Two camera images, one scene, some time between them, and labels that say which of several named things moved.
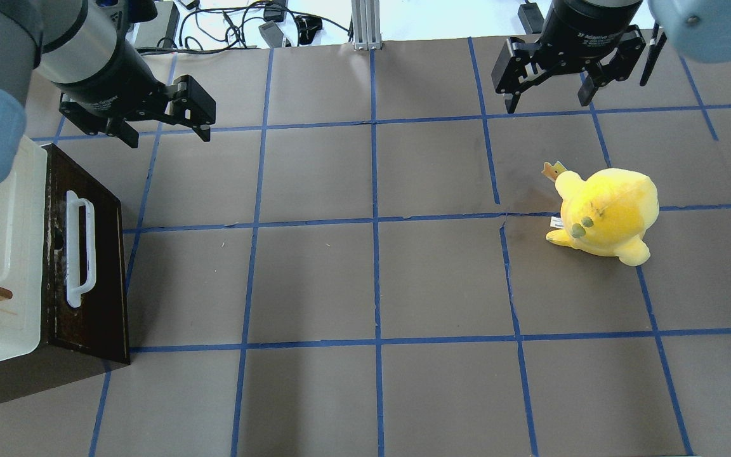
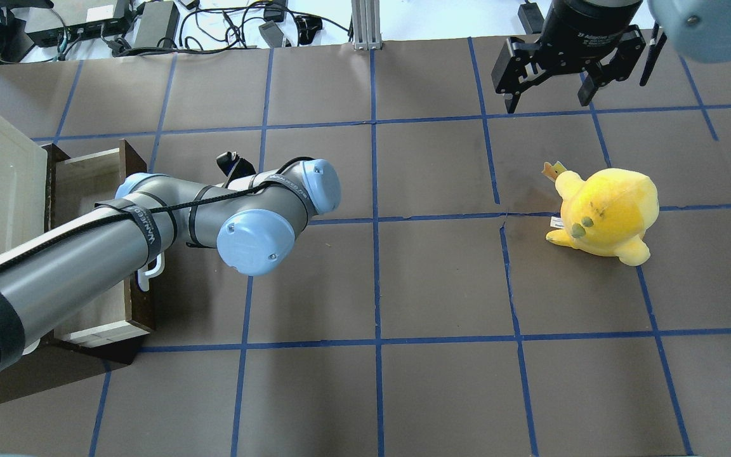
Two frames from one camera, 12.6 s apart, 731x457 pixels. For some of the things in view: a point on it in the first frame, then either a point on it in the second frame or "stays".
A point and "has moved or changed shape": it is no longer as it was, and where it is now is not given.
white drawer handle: x=73 y=287 has moved or changed shape
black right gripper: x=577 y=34 stays
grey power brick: x=161 y=31 stays
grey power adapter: x=272 y=33 stays
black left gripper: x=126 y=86 -> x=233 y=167
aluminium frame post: x=366 y=29 stays
